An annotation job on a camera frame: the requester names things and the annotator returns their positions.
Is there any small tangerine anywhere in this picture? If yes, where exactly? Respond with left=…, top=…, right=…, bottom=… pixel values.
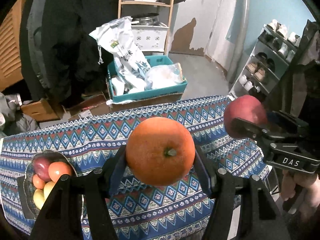
left=48, top=161, right=72, bottom=183

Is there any small orange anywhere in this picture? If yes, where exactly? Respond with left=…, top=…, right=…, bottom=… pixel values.
left=33, top=174, right=46, bottom=190

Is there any dark red apple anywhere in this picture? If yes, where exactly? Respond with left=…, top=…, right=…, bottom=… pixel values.
left=33, top=157, right=52, bottom=182

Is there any yellow apple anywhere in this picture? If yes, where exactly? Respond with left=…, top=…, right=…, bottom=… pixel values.
left=33, top=189, right=45, bottom=210
left=43, top=181, right=55, bottom=200

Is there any large orange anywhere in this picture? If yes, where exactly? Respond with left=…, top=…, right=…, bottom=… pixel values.
left=125, top=116, right=195, bottom=186

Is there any person's right hand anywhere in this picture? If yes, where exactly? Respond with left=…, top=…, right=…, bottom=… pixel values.
left=280, top=170, right=319, bottom=221

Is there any blue patterned tablecloth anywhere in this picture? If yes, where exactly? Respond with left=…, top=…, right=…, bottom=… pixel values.
left=1, top=95, right=270, bottom=239

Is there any dark glass bowl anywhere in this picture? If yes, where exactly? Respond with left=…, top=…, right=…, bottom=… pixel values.
left=20, top=150, right=77, bottom=219

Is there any cardboard box on floor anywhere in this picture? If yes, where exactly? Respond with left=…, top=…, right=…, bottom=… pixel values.
left=66, top=93, right=110, bottom=121

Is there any grey shoe rack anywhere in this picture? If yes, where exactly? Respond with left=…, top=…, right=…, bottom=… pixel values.
left=229, top=19, right=301, bottom=102

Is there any wooden drawer box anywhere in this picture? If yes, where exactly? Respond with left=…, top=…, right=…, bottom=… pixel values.
left=21, top=99, right=60, bottom=122

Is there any clear plastic bag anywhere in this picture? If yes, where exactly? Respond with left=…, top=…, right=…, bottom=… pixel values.
left=145, top=63, right=186, bottom=90

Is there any pile of grey clothes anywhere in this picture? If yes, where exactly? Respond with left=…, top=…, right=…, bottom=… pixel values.
left=0, top=93, right=40, bottom=139

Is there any teal plastic crate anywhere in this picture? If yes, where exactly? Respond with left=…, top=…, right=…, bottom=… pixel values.
left=108, top=55, right=188, bottom=104

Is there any black hanging coat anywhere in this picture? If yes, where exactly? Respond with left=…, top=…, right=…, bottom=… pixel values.
left=20, top=0, right=118, bottom=105

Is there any white patterned storage box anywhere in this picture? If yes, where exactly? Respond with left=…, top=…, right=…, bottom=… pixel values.
left=132, top=22, right=169, bottom=52

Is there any steel pot on box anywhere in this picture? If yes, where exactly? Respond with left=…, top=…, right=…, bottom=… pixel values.
left=131, top=12, right=159, bottom=25

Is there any wooden louvered wardrobe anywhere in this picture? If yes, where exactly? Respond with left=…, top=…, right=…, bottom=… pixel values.
left=0, top=0, right=23, bottom=92

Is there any white rice bag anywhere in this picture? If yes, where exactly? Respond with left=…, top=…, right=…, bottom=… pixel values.
left=89, top=16, right=151, bottom=92

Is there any wooden shelf rack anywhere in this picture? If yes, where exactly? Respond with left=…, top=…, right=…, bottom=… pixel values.
left=118, top=0, right=174, bottom=55

